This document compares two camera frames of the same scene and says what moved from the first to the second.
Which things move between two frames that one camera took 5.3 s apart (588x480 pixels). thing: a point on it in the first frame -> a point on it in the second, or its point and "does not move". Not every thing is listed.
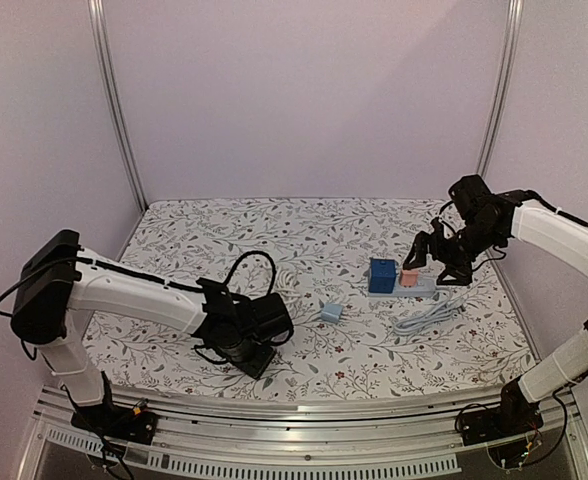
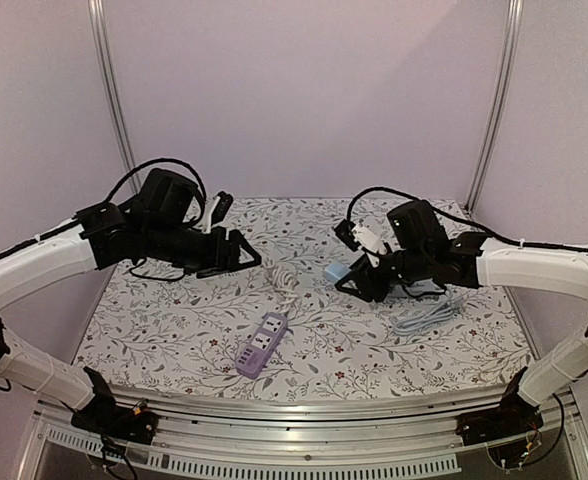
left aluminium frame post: x=96 y=9 does not move
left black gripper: x=259 y=366 -> x=222 y=262
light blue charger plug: x=331 y=312 -> x=333 y=272
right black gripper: x=444 y=248 -> x=374 y=273
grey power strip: x=405 y=285 does not move
